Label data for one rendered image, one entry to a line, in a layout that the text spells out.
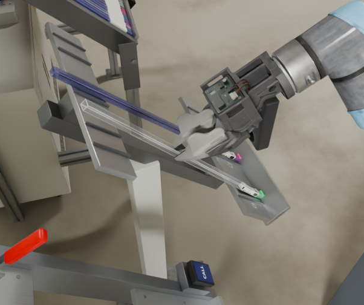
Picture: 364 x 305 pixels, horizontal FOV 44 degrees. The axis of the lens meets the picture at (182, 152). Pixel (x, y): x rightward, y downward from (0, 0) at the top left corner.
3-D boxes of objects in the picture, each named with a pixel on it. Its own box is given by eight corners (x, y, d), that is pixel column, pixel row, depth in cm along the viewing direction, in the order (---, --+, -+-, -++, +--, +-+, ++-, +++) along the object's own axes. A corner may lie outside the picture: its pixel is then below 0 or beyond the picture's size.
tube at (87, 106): (256, 194, 97) (260, 190, 96) (259, 199, 96) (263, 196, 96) (80, 104, 59) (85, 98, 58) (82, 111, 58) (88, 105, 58)
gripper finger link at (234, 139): (196, 138, 72) (240, 106, 71) (201, 143, 74) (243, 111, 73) (210, 158, 70) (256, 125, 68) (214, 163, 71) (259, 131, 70)
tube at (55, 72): (234, 157, 103) (237, 154, 103) (237, 162, 102) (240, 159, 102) (49, 71, 66) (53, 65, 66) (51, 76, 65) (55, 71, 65)
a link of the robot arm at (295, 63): (299, 59, 74) (326, 91, 69) (274, 75, 74) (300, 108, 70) (288, 29, 68) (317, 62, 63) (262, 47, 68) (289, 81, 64)
